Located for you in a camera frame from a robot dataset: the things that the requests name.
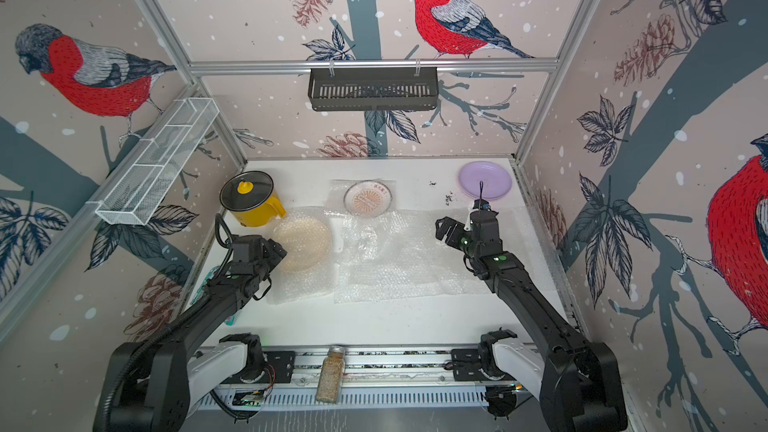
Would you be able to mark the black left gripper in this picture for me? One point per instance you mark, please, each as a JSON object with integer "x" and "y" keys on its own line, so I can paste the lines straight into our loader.
{"x": 273, "y": 251}

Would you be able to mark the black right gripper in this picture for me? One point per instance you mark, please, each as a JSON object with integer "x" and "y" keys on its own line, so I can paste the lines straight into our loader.
{"x": 454, "y": 237}

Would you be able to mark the cream plate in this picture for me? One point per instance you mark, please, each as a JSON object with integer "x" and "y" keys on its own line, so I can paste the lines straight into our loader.
{"x": 305, "y": 234}

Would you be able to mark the clear bubble wrap sheet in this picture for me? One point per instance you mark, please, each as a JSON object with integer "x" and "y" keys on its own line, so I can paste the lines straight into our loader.
{"x": 291, "y": 287}
{"x": 396, "y": 256}

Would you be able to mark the purple plate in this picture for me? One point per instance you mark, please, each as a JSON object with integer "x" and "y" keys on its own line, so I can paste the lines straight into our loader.
{"x": 484, "y": 179}

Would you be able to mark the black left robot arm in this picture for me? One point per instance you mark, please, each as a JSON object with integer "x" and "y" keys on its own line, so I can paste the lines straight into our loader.
{"x": 153, "y": 385}

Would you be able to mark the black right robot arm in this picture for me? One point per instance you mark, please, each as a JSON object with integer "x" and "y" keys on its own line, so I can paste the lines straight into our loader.
{"x": 576, "y": 381}

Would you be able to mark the patterned plate in bubble wrap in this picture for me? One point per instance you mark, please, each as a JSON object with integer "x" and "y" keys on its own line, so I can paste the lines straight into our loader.
{"x": 361, "y": 198}

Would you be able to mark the yellow pot with black lid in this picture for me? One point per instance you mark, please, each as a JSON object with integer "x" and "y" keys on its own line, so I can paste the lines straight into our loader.
{"x": 252, "y": 199}

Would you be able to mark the green snack packet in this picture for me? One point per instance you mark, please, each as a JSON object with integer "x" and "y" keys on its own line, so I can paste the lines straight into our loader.
{"x": 199, "y": 291}

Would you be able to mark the spice jar with granules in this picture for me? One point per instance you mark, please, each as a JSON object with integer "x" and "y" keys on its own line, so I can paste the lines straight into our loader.
{"x": 331, "y": 376}

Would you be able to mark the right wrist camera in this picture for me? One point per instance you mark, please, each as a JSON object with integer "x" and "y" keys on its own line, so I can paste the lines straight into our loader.
{"x": 481, "y": 205}

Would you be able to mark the white wire mesh shelf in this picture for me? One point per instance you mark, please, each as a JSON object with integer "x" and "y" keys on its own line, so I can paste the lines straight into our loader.
{"x": 141, "y": 189}

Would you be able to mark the black hanging wire basket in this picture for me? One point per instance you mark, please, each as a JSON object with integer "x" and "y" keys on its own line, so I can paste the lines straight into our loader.
{"x": 373, "y": 89}

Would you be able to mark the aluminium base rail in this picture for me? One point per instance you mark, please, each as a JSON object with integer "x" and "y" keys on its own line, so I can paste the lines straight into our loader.
{"x": 389, "y": 376}

